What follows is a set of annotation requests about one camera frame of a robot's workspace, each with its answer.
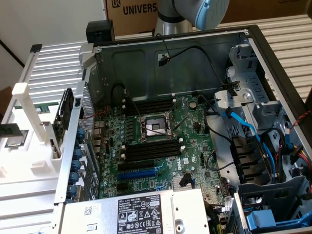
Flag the RAM slot white latches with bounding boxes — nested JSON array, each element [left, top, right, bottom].
[[121, 145, 186, 163], [121, 137, 184, 154], [122, 107, 175, 117], [122, 98, 176, 110]]

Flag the CPU socket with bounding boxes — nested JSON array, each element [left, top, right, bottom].
[[137, 111, 177, 143]]

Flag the silver socket locking lever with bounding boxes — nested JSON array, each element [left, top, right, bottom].
[[124, 89, 144, 120], [143, 127, 176, 137]]

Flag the green Dell motherboard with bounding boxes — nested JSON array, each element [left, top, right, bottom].
[[93, 94, 235, 234]]

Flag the open grey PC case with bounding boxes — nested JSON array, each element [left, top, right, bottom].
[[53, 24, 312, 234]]

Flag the blue expansion slot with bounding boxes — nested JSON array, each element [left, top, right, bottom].
[[116, 163, 164, 181]]

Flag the silver finned heatsink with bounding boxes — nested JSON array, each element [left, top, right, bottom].
[[172, 173, 194, 190]]

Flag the black graphics card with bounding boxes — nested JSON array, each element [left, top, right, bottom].
[[40, 87, 75, 160]]

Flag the grey metal disk bay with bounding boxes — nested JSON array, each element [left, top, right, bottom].
[[214, 43, 290, 137]]

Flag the black plastic card guide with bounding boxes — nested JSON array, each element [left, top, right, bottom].
[[230, 136, 273, 186]]

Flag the printed Universal Robots carton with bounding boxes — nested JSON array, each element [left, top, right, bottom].
[[104, 0, 159, 37]]

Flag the black box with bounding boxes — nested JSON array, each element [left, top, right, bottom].
[[85, 20, 116, 46]]

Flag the silver power supply with label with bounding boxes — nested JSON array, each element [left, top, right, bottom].
[[57, 189, 211, 234]]

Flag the white plastic parts rack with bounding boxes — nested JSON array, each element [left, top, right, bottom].
[[0, 82, 75, 182]]

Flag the grey metal drive cage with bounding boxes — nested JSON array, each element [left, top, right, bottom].
[[234, 175, 312, 234]]

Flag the silver CPU chip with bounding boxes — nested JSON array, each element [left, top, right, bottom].
[[4, 130, 29, 149]]

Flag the blue plastic drive caddy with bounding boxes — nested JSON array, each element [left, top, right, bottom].
[[246, 209, 312, 231]]

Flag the brown cardboard box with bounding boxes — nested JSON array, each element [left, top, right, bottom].
[[219, 0, 312, 24]]

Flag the black wire loop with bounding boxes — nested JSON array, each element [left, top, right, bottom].
[[111, 82, 129, 108]]

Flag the red black twisted wire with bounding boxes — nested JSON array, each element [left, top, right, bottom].
[[80, 106, 110, 120], [291, 116, 312, 128]]

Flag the thick black wire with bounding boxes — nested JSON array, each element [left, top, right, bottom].
[[204, 96, 234, 144]]

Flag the light blue SATA wire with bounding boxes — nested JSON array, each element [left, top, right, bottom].
[[223, 107, 277, 182], [284, 128, 297, 159]]

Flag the thin black wire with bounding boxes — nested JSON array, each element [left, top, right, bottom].
[[206, 150, 236, 171]]

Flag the red yellow power wires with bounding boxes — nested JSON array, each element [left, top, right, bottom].
[[293, 143, 312, 168]]

